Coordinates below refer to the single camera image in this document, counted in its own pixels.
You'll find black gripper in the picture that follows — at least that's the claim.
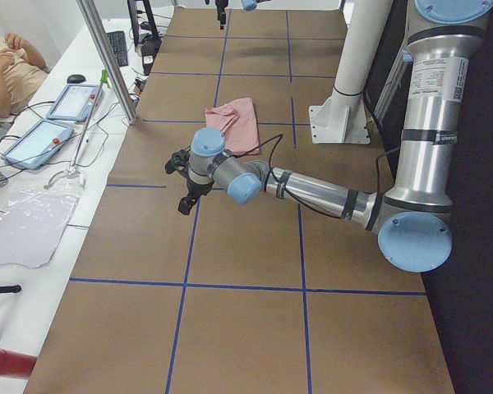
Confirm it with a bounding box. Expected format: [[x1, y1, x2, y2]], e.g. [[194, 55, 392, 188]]
[[214, 0, 227, 29], [177, 179, 212, 214]]

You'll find pink Snoopy t-shirt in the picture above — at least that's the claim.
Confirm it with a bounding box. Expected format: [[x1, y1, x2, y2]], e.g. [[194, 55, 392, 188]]
[[205, 98, 260, 154]]

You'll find black keyboard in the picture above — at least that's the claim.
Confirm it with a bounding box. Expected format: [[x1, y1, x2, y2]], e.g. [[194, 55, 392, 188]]
[[106, 30, 128, 66]]

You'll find metal reacher grabber tool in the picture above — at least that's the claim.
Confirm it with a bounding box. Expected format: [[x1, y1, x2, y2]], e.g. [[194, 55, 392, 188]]
[[44, 70, 107, 190]]

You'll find far teach pendant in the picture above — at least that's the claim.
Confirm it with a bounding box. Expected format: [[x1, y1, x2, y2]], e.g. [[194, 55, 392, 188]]
[[46, 83, 103, 122]]

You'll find teach pendant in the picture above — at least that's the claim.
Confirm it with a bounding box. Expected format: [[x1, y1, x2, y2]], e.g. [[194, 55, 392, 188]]
[[1, 120, 74, 170], [46, 83, 103, 122]]

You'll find near teach pendant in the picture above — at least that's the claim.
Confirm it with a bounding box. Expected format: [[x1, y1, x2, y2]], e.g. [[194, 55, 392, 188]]
[[1, 120, 74, 170]]

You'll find black computer mouse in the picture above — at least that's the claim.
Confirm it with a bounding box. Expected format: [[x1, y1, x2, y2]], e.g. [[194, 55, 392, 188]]
[[67, 74, 86, 84]]

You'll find folded cloth in plastic bag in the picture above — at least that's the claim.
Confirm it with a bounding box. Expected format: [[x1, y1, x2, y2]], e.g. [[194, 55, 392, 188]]
[[0, 177, 84, 268]]

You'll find seated person beige shirt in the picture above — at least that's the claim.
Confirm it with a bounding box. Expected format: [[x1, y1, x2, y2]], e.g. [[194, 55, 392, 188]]
[[0, 33, 50, 119]]

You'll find red cylinder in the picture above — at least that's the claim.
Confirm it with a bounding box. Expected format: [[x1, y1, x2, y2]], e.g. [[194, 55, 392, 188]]
[[0, 348, 37, 379]]

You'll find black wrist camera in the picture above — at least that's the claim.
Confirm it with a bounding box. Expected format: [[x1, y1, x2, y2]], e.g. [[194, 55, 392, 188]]
[[164, 149, 191, 179]]

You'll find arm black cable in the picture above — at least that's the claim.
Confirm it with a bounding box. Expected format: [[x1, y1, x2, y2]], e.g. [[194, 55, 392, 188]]
[[229, 132, 284, 181]]

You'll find aluminium frame post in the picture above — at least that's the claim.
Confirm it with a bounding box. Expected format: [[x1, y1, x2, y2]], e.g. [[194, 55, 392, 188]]
[[76, 0, 137, 125]]

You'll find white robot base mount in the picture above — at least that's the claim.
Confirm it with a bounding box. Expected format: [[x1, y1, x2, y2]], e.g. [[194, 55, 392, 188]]
[[309, 0, 393, 144]]

